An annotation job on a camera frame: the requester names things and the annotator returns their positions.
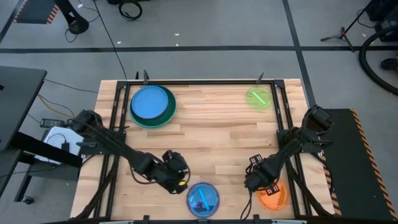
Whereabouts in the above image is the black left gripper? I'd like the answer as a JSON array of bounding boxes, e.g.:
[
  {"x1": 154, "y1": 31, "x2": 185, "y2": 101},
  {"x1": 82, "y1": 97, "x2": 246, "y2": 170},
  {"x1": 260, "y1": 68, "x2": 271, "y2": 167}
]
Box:
[{"x1": 154, "y1": 150, "x2": 191, "y2": 195}]

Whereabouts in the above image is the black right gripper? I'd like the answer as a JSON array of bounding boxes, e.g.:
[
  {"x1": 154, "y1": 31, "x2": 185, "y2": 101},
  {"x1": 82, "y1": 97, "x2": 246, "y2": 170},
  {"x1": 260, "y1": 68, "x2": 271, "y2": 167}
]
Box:
[{"x1": 244, "y1": 153, "x2": 281, "y2": 197}]

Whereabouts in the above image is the dark green plastic plate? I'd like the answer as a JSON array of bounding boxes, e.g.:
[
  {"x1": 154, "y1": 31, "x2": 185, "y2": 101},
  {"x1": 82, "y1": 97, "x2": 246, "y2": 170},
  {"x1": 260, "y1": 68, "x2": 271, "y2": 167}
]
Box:
[{"x1": 128, "y1": 84, "x2": 178, "y2": 131}]

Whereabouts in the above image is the blue opaque plastic plate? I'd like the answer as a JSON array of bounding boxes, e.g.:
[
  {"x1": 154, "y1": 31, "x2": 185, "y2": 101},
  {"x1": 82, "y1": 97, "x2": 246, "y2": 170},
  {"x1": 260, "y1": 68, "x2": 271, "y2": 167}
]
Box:
[{"x1": 131, "y1": 85, "x2": 170, "y2": 120}]

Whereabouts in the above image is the light green translucent plastic plate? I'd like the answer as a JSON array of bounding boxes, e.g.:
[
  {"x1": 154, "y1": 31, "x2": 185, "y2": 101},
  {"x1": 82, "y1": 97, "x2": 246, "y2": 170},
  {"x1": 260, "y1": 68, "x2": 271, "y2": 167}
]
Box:
[{"x1": 245, "y1": 85, "x2": 274, "y2": 110}]

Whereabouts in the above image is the black platform with hazard edge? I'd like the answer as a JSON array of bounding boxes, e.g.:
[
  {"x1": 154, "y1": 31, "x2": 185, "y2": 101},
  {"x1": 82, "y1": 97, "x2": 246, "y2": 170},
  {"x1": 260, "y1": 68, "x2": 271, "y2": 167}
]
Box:
[{"x1": 319, "y1": 108, "x2": 398, "y2": 223}]

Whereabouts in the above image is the black power adapter brick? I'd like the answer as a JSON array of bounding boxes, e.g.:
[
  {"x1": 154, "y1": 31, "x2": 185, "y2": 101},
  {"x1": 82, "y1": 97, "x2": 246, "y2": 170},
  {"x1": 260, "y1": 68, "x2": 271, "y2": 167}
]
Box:
[{"x1": 40, "y1": 118, "x2": 65, "y2": 129}]

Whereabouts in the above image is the black tripod stand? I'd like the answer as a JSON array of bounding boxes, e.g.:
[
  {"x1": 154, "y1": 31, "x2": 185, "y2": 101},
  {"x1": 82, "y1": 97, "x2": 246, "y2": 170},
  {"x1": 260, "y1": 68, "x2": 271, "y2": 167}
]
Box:
[{"x1": 320, "y1": 0, "x2": 379, "y2": 54}]

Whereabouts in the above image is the black shoe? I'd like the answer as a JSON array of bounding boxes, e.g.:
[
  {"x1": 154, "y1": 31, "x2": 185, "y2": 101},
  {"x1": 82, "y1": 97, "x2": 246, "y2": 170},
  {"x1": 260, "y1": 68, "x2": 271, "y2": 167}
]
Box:
[{"x1": 380, "y1": 57, "x2": 398, "y2": 71}]

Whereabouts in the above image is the dark grey desk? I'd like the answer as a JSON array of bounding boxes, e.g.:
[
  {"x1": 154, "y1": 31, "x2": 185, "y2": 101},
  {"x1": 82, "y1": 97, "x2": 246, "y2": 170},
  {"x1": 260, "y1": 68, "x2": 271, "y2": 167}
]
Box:
[{"x1": 0, "y1": 65, "x2": 83, "y2": 203}]

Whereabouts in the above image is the black curved stand base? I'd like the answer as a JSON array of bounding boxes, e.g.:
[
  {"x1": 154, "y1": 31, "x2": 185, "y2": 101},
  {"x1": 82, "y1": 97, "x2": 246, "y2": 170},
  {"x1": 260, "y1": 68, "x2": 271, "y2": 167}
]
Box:
[{"x1": 53, "y1": 0, "x2": 90, "y2": 35}]

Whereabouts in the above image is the black equipment box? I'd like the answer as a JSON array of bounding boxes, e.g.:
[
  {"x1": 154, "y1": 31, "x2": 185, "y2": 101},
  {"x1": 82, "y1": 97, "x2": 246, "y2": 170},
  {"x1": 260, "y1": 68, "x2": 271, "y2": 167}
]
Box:
[{"x1": 364, "y1": 0, "x2": 398, "y2": 43}]

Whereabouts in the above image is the black mat with hazard stripes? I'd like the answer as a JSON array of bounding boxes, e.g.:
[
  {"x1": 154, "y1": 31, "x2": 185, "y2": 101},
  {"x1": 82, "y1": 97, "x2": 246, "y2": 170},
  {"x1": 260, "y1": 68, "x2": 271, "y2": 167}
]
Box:
[{"x1": 12, "y1": 0, "x2": 60, "y2": 26}]

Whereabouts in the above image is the black gripper cable bundle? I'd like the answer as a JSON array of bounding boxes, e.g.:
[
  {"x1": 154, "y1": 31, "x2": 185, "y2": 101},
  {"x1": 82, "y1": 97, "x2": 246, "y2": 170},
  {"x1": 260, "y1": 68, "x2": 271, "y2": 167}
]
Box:
[{"x1": 240, "y1": 189, "x2": 253, "y2": 222}]

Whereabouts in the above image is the black aluminium table frame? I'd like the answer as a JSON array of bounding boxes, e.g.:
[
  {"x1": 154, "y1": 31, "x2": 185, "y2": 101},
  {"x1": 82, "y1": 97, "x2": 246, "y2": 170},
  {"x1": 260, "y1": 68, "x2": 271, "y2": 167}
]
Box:
[{"x1": 92, "y1": 78, "x2": 336, "y2": 224}]

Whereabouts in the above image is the white device with cables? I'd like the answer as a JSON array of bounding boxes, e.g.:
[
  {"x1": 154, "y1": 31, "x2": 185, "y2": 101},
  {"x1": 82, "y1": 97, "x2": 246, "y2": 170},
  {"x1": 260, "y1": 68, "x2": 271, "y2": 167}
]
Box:
[{"x1": 33, "y1": 125, "x2": 85, "y2": 166}]

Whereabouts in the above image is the thick black hose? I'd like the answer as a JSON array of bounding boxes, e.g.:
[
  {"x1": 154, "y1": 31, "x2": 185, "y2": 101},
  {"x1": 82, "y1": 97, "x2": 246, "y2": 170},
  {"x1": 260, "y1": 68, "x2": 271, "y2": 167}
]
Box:
[{"x1": 358, "y1": 24, "x2": 398, "y2": 97}]

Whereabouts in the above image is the orange yellow cable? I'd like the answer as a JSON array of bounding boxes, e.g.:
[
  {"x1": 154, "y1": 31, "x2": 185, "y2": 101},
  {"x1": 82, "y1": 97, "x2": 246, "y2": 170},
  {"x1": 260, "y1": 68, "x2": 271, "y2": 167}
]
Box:
[{"x1": 37, "y1": 93, "x2": 76, "y2": 119}]

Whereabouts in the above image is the long thin black cable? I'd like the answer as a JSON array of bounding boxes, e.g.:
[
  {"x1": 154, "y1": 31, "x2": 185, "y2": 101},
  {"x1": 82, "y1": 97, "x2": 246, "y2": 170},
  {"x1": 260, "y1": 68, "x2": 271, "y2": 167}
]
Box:
[{"x1": 92, "y1": 0, "x2": 128, "y2": 80}]

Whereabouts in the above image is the coiled black cable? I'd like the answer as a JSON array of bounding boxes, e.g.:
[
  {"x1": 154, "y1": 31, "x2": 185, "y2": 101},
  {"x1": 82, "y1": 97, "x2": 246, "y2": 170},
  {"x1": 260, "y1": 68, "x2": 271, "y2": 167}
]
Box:
[{"x1": 118, "y1": 0, "x2": 144, "y2": 22}]

